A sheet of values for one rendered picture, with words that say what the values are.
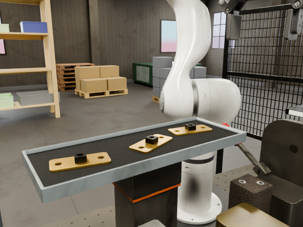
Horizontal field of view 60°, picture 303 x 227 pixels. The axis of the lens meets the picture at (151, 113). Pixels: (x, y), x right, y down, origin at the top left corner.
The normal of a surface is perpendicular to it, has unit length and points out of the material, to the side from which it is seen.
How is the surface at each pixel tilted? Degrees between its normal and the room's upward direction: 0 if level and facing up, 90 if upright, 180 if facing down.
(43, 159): 0
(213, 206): 4
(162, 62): 90
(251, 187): 0
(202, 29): 75
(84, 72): 90
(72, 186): 90
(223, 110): 99
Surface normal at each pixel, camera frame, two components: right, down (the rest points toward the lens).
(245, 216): 0.00, -0.97
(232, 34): 0.67, 0.20
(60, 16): 0.48, 0.22
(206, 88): 0.08, -0.42
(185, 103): 0.06, 0.21
